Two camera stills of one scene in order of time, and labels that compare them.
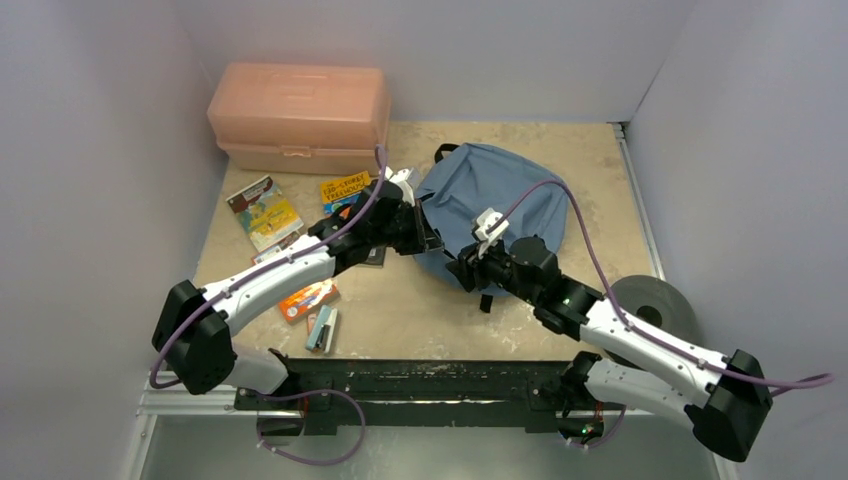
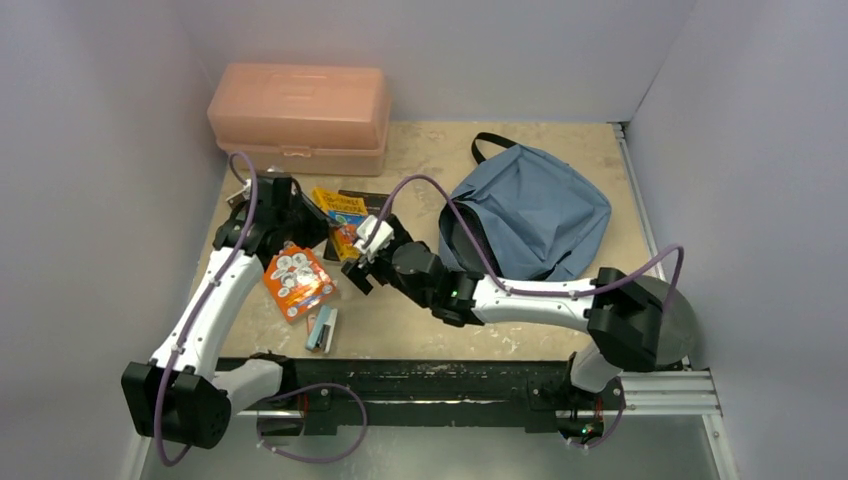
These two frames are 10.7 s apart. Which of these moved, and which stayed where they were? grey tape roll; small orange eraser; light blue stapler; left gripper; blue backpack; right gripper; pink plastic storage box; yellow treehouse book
Moved: yellow treehouse book; left gripper; right gripper; blue backpack
Stayed: small orange eraser; light blue stapler; grey tape roll; pink plastic storage box
